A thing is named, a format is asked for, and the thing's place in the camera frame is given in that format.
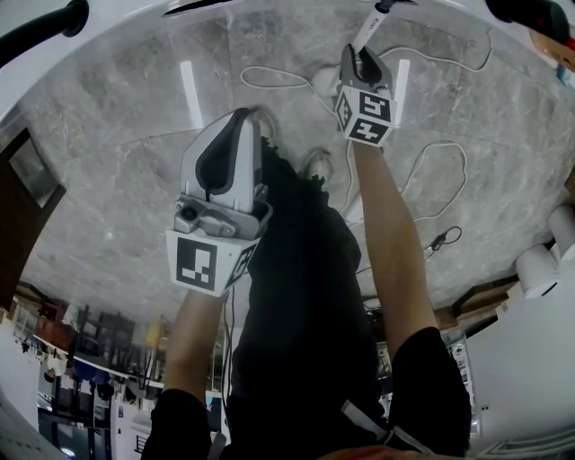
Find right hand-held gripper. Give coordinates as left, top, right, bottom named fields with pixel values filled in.
left=334, top=43, right=401, bottom=148

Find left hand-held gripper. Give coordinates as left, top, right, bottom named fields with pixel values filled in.
left=164, top=109, right=274, bottom=298

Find black-tipped white tool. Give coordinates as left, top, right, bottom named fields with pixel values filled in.
left=351, top=0, right=399, bottom=51

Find person's left forearm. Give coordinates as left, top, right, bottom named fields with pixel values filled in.
left=162, top=289, right=234, bottom=396

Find person's right forearm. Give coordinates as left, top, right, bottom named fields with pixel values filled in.
left=348, top=138, right=439, bottom=360

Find white round device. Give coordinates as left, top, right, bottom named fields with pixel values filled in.
left=312, top=66, right=342, bottom=98

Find person's left shoe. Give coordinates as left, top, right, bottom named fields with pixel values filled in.
left=248, top=105, right=280, bottom=152

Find person's shoe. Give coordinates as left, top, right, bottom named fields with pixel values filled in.
left=248, top=105, right=280, bottom=152
left=297, top=148, right=336, bottom=181

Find person's right shoe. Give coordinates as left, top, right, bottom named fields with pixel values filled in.
left=297, top=148, right=336, bottom=181

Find person's black trousers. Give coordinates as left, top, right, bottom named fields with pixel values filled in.
left=224, top=134, right=399, bottom=460

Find black round object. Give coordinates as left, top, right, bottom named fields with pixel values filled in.
left=484, top=0, right=572, bottom=29

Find black metal chair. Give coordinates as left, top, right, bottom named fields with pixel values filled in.
left=74, top=307, right=136, bottom=396

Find dark wooden cabinet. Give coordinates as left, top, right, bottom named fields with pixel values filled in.
left=0, top=127, right=67, bottom=311

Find stack of wooden boards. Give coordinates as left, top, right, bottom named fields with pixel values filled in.
left=451, top=273, right=522, bottom=318

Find white cylindrical bin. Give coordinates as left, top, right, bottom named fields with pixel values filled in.
left=514, top=243, right=562, bottom=301
left=547, top=204, right=575, bottom=252

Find person's black shirt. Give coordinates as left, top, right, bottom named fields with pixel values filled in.
left=141, top=326, right=473, bottom=460

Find glass display cabinet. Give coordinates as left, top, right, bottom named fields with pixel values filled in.
left=447, top=341, right=475, bottom=405

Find black cable with adapter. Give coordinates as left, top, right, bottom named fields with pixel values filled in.
left=358, top=226, right=464, bottom=275

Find left white harness strap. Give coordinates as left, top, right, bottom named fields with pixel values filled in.
left=207, top=430, right=226, bottom=460

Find white harness strap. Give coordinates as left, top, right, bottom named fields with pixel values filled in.
left=207, top=430, right=226, bottom=460
left=340, top=399, right=435, bottom=456

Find right white harness strap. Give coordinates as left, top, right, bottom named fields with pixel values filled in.
left=340, top=399, right=435, bottom=456

